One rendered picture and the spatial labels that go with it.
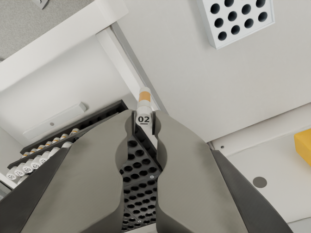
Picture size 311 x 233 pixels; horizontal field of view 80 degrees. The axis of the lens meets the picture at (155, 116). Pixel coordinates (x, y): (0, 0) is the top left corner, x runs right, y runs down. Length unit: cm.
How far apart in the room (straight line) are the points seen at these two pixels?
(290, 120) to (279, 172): 13
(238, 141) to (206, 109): 11
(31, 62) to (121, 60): 8
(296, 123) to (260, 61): 16
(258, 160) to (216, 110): 12
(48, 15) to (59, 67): 92
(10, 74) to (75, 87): 11
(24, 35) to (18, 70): 109
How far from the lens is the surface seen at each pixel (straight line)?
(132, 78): 20
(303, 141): 38
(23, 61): 19
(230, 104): 40
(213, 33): 30
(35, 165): 28
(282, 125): 47
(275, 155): 42
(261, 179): 39
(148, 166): 27
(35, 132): 34
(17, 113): 35
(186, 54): 34
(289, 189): 38
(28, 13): 124
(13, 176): 31
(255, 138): 45
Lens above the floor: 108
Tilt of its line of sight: 58 degrees down
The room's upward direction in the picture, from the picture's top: 177 degrees clockwise
